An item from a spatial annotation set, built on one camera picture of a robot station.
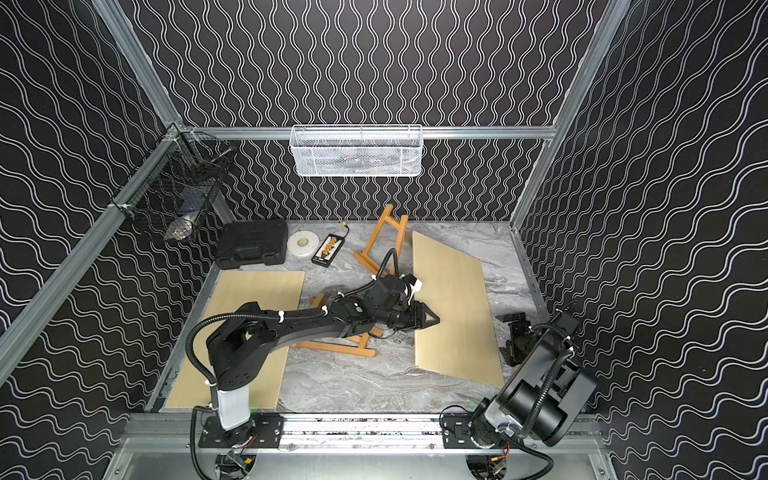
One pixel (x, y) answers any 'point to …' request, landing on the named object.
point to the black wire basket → (171, 199)
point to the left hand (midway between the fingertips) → (439, 317)
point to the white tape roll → (302, 245)
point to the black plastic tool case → (262, 241)
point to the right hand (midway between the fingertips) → (501, 332)
